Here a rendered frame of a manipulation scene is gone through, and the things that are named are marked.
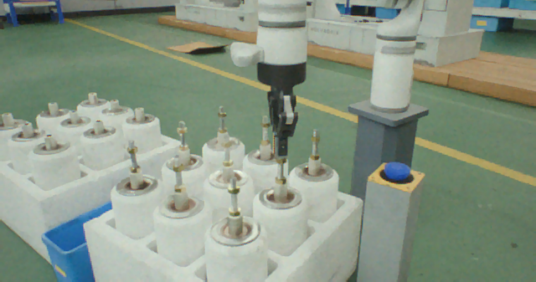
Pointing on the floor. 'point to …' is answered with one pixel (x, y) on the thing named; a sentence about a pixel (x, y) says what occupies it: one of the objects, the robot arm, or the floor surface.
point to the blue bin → (72, 247)
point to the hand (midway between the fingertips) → (280, 145)
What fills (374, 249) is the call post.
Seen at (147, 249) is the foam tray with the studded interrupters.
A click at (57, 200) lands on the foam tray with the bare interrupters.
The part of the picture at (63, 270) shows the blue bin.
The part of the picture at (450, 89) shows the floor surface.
